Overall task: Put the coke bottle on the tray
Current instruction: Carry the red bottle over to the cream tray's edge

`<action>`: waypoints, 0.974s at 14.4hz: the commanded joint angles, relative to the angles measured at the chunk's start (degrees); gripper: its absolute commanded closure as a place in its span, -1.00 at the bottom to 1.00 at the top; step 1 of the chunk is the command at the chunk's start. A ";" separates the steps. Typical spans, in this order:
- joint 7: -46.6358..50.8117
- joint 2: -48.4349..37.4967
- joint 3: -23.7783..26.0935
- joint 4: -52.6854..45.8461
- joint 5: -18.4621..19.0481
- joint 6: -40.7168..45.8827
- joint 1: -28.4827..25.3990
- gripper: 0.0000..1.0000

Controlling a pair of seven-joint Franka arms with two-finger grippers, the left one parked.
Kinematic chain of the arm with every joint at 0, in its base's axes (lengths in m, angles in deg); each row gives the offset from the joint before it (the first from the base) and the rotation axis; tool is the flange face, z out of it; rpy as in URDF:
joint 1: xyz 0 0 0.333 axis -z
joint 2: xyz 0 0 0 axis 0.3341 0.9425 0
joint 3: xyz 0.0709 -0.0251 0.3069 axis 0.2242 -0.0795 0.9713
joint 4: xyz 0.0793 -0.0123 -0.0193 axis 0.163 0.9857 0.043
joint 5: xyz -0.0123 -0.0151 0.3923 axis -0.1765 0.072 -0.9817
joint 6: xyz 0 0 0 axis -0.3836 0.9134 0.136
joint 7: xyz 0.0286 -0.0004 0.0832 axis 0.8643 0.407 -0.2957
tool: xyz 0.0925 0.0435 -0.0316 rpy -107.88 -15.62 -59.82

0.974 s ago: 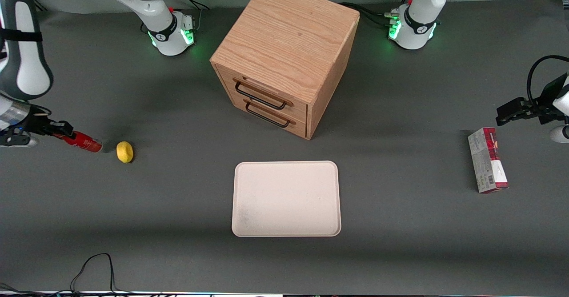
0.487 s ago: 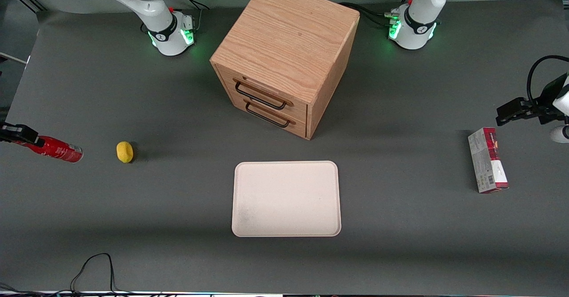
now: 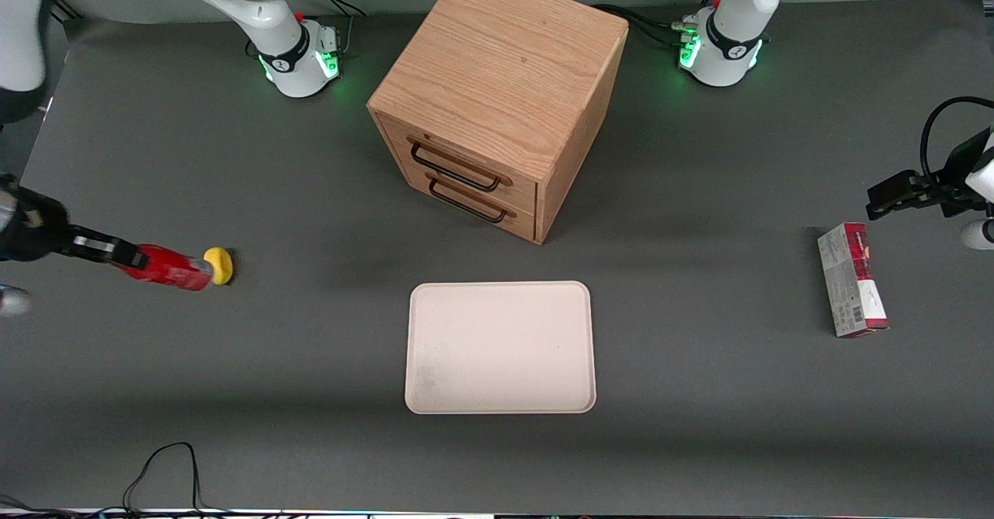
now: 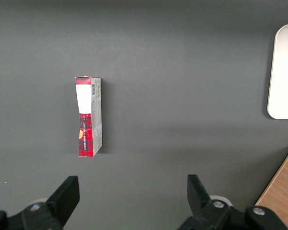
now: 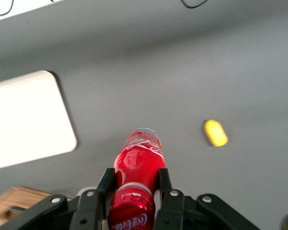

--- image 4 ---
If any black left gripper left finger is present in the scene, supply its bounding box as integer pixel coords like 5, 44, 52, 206
0, 175, 81, 230

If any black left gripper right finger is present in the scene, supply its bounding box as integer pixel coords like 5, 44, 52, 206
177, 174, 288, 230

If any white rectangular tray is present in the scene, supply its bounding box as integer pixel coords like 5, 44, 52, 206
267, 23, 288, 120

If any light wooden board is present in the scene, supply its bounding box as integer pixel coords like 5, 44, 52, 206
255, 145, 288, 230

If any red plaid cardboard box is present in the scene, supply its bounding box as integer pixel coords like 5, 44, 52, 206
74, 76, 103, 159

